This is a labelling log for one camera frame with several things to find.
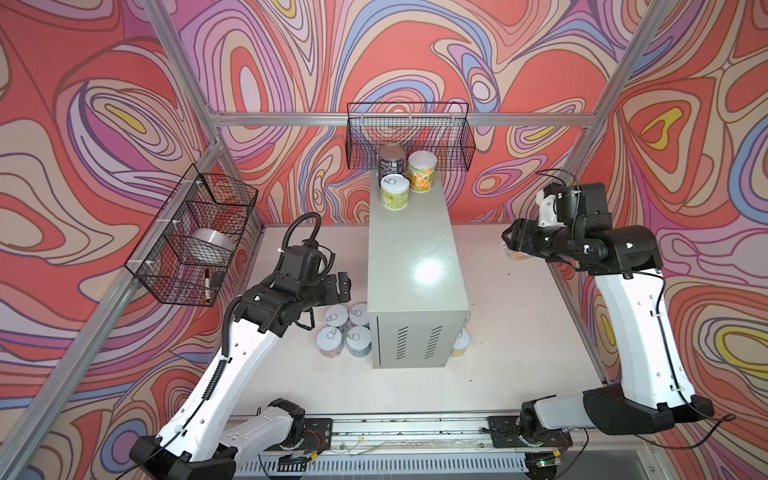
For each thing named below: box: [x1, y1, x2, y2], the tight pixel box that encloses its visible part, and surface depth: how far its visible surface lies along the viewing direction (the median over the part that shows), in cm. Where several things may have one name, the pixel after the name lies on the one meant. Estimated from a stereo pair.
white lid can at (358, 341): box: [346, 325, 372, 358], surface depth 86 cm
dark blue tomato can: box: [378, 143, 406, 187], surface depth 77 cm
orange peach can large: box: [408, 150, 438, 193], surface depth 79 cm
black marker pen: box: [205, 268, 211, 302], surface depth 73 cm
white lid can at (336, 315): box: [325, 304, 349, 327], surface depth 90 cm
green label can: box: [380, 173, 410, 211], surface depth 76 cm
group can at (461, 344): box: [452, 327, 471, 357], surface depth 86 cm
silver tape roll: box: [191, 228, 235, 253], surface depth 73 cm
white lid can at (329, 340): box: [316, 326, 344, 358], surface depth 86 cm
